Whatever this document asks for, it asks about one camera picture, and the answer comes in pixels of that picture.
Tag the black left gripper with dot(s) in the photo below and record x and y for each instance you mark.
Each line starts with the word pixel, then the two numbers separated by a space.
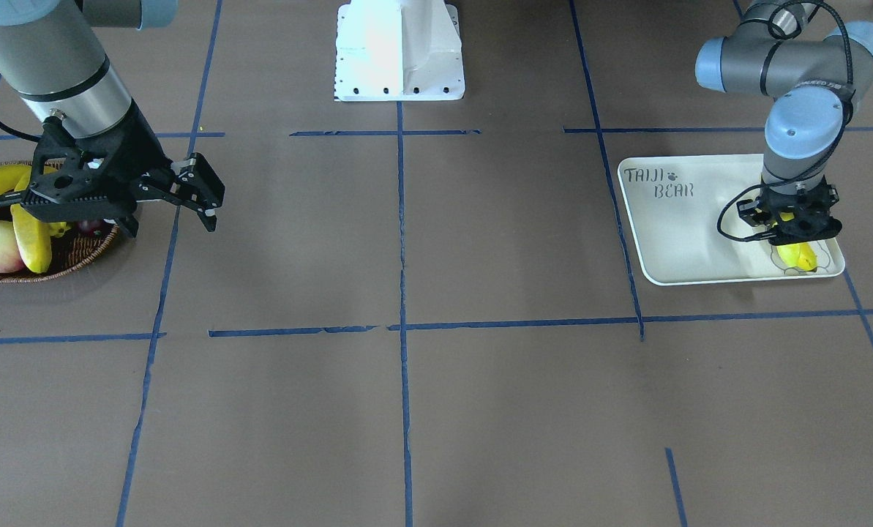
pixel 831 198

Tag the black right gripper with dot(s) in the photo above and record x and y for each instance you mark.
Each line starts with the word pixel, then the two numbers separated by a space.
pixel 141 148

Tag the yellow banana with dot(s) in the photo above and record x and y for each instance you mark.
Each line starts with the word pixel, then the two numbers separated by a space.
pixel 798 256

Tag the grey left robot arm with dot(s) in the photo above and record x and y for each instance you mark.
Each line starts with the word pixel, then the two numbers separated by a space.
pixel 817 69

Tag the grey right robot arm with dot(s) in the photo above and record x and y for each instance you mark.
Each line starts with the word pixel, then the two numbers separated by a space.
pixel 50 56

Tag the brown wicker basket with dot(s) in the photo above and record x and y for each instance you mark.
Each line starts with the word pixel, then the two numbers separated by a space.
pixel 72 251

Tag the yellow banana basket centre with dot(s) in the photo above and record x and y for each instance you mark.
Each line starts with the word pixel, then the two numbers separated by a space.
pixel 33 240

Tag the dark red mango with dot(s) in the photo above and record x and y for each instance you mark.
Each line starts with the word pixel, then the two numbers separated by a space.
pixel 92 228

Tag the white bear print tray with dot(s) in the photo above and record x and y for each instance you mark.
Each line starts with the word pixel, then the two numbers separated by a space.
pixel 683 236

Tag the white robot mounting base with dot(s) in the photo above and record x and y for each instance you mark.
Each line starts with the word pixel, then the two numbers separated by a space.
pixel 398 51

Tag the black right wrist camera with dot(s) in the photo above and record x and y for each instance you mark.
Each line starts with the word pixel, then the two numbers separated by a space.
pixel 57 173

